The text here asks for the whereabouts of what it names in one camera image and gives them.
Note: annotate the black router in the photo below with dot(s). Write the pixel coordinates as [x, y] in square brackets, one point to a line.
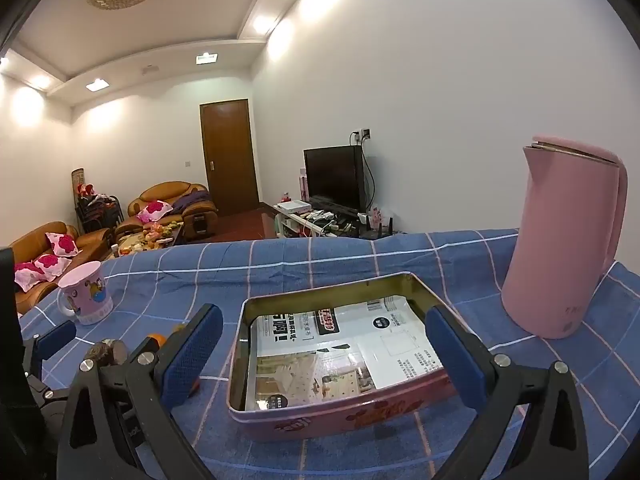
[377, 227]

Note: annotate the pink floral cushion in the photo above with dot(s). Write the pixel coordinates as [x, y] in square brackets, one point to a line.
[62, 244]
[50, 266]
[155, 210]
[27, 276]

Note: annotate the orange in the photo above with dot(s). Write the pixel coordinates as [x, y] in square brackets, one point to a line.
[158, 341]

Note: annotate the rolled brown mat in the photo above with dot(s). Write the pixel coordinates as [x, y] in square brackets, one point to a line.
[78, 182]

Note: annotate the printed paper sheet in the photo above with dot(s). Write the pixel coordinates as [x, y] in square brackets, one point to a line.
[350, 355]

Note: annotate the wall power socket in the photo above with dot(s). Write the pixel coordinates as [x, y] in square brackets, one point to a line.
[362, 135]

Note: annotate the square ceiling light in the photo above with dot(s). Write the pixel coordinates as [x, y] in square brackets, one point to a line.
[97, 85]
[206, 58]

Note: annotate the white television stand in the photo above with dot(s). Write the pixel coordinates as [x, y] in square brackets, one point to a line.
[295, 220]

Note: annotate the pink cartoon mug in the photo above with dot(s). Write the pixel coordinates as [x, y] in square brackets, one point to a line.
[90, 295]

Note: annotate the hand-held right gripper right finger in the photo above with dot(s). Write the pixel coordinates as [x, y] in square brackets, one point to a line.
[452, 360]

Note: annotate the brown wooden door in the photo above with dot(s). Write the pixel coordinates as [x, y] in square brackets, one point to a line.
[227, 160]

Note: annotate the brown leather sofa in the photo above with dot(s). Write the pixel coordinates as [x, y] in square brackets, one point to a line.
[90, 242]

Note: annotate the white set-top box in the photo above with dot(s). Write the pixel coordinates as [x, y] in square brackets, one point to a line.
[294, 206]

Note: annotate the purple blanket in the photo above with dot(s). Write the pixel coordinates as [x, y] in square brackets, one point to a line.
[192, 200]

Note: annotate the ceiling air vent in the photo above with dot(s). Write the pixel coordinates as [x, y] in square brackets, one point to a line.
[150, 69]

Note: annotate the pink tin box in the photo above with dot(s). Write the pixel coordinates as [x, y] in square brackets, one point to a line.
[300, 415]

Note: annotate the pink electric kettle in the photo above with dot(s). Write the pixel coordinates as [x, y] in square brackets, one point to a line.
[560, 240]

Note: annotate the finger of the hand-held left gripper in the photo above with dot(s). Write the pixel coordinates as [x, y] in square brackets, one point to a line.
[48, 394]
[55, 337]

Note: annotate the cluttered coffee table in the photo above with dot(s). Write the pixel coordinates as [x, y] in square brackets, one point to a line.
[150, 240]

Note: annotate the black television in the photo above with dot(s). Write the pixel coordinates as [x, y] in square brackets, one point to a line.
[332, 177]

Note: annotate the pink tall box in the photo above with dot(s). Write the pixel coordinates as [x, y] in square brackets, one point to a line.
[304, 185]

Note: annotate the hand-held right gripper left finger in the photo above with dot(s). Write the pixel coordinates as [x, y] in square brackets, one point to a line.
[192, 355]

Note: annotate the blue checked bed sheet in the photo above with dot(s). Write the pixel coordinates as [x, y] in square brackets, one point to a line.
[325, 260]

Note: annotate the brown leather armchair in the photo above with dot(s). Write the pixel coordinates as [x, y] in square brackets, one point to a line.
[165, 192]

